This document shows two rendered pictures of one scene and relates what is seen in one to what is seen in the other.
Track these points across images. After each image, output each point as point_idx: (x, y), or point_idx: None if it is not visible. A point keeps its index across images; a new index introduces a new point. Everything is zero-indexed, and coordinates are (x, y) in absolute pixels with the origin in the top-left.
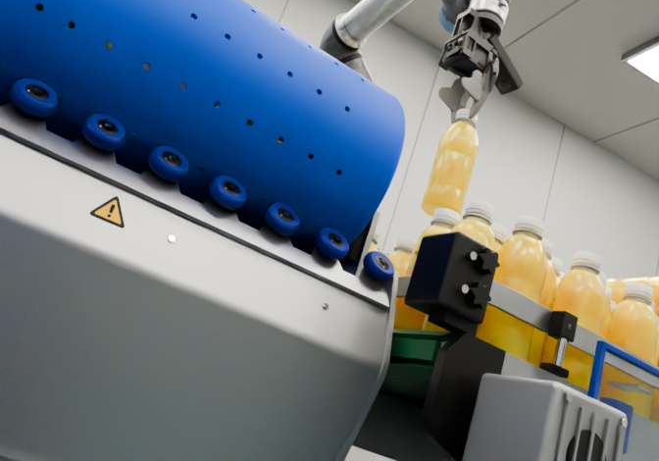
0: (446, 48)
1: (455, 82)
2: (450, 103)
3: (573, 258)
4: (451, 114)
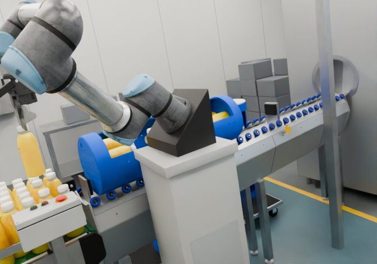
0: (32, 91)
1: (26, 108)
2: (28, 119)
3: (4, 185)
4: (26, 124)
